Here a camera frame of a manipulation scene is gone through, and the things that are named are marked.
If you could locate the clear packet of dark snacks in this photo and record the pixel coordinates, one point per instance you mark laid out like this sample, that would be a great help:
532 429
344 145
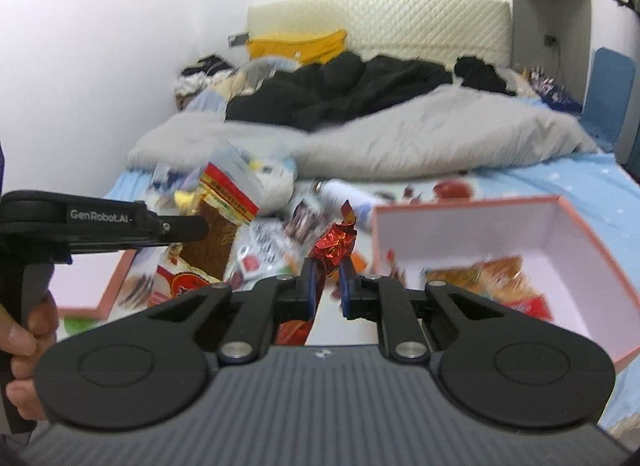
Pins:
305 221

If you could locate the yellow cloth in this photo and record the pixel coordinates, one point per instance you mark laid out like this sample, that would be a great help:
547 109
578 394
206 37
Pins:
300 45

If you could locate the brown jerky packet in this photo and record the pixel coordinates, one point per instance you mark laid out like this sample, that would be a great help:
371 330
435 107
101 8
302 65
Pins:
215 241

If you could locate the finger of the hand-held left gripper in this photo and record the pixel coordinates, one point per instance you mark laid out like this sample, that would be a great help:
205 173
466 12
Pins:
182 231

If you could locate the white spray bottle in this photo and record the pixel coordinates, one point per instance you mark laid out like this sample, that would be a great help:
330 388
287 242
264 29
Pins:
340 193

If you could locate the cream quilted headboard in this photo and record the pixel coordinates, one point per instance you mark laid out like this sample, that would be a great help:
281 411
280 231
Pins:
400 20

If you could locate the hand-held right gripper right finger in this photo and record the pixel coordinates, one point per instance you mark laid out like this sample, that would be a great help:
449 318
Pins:
346 286

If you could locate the white printed snack packet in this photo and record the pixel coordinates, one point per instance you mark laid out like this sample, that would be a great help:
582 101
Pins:
262 243

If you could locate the red foil snack packet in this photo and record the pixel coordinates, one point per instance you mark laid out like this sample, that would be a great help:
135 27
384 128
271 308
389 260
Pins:
332 246

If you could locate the pink box lid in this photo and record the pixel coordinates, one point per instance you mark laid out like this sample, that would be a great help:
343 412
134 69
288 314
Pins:
85 286

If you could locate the black clothing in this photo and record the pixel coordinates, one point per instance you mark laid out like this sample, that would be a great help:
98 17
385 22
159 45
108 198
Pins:
350 85

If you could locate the blue chair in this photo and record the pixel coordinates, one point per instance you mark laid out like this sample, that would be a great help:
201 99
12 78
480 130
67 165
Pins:
610 95

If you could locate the white blue plush toy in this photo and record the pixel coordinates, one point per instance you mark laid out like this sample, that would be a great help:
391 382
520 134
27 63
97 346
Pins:
277 185

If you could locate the orange snack packet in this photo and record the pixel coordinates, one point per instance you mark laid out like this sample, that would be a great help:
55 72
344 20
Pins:
500 271

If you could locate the colourful small clutter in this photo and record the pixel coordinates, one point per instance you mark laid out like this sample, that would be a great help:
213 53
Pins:
550 88

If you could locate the pile of mixed clothes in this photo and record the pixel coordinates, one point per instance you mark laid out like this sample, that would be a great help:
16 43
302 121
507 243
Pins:
210 70

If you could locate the wall socket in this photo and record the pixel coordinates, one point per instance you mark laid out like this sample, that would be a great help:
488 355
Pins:
550 39

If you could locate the pink cardboard box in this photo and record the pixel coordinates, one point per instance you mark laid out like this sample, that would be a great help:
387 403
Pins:
475 231

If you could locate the grey blanket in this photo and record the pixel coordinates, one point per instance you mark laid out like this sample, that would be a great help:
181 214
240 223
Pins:
425 135

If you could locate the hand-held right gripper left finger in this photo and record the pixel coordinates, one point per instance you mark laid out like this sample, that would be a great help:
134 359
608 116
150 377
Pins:
311 286

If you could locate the person's left hand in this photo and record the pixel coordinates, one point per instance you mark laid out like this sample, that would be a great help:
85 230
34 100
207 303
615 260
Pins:
45 326

